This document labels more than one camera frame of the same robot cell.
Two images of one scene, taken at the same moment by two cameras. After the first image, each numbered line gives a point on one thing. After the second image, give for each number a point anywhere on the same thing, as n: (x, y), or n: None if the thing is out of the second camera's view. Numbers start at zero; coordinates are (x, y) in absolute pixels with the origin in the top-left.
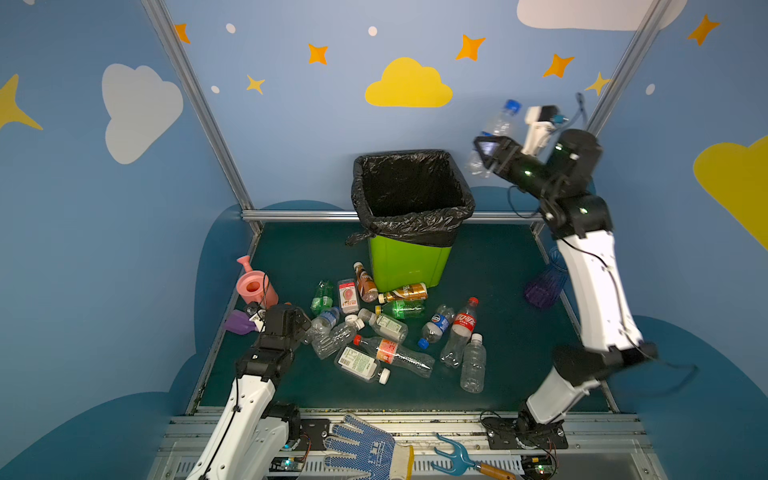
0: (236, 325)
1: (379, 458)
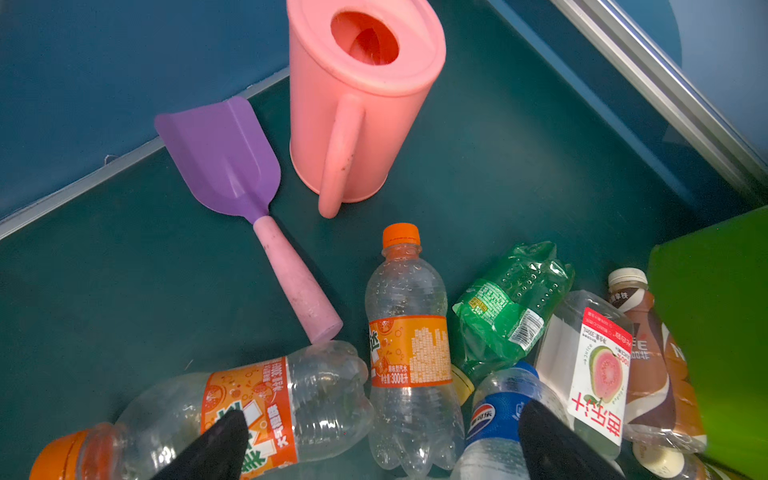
0: (224, 166)
1: None
